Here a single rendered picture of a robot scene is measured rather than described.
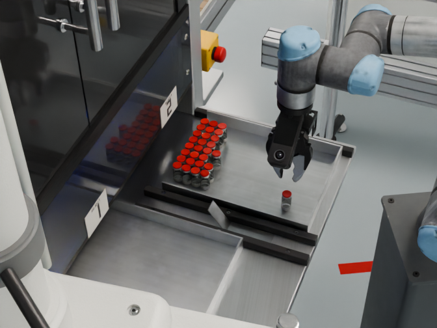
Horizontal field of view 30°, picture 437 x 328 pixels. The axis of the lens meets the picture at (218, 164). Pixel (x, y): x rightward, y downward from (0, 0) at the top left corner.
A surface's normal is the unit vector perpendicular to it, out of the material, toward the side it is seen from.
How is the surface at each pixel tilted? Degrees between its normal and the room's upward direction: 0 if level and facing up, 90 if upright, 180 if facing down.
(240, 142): 0
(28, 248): 90
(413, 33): 47
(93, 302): 0
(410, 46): 85
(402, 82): 90
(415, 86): 90
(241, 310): 0
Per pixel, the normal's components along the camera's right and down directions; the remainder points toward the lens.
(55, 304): -0.01, -0.70
